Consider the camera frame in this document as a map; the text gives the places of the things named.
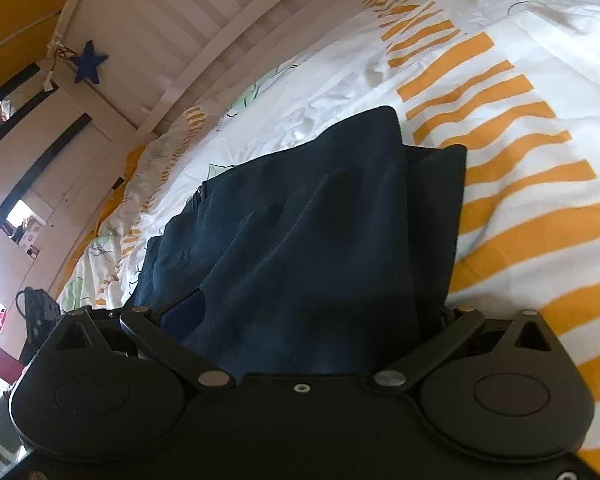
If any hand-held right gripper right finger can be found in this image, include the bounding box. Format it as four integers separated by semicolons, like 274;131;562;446
372;305;556;392

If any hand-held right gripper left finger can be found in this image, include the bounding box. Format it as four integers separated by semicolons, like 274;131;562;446
52;291;237;392

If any dark navy zip hoodie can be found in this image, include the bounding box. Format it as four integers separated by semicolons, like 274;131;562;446
130;105;469;379

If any black bag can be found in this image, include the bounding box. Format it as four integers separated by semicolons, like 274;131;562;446
15;286;62;342

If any white patterned box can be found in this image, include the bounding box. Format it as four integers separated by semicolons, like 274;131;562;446
9;201;47;257

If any red box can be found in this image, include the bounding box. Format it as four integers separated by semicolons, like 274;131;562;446
0;342;25;385

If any white leaf-print duvet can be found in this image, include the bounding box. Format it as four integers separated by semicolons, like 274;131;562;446
57;0;600;480

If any blue star decoration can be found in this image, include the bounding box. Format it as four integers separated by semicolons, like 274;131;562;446
70;40;109;85

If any pale wooden bed frame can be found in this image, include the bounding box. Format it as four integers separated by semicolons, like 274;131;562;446
0;0;433;361

